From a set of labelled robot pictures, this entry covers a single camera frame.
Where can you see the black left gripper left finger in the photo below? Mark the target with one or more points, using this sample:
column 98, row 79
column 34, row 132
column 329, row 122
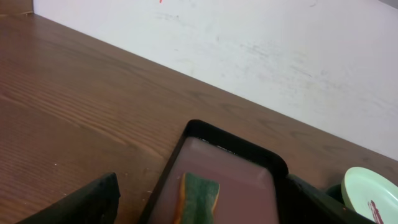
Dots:
column 97, row 202

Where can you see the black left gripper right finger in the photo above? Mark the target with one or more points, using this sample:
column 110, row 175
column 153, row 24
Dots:
column 304, row 204

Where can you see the green yellow sponge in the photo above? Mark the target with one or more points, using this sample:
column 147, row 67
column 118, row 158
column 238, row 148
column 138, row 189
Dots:
column 197, row 200

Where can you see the black rectangular sponge tray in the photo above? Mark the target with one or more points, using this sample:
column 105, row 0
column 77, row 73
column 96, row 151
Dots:
column 247, row 175

